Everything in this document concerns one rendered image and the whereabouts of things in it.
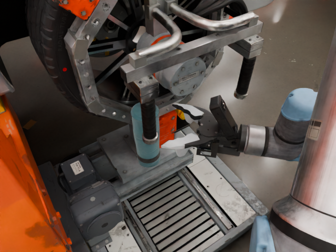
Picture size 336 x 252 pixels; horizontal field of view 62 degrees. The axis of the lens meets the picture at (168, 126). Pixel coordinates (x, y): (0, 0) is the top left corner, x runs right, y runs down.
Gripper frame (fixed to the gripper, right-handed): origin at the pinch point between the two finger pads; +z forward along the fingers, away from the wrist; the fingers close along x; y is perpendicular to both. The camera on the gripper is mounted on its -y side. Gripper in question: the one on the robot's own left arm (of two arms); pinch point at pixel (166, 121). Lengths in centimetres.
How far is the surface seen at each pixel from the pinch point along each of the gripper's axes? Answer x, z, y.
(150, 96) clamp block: -0.6, 3.6, -8.4
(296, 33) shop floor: 216, -82, 83
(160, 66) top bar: 4.8, 2.3, -13.4
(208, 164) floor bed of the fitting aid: 44, -14, 75
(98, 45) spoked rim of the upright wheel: 22.9, 26.0, -5.4
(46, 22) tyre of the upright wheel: 13.5, 34.5, -16.7
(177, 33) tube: 11.8, -0.5, -18.2
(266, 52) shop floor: 177, -53, 83
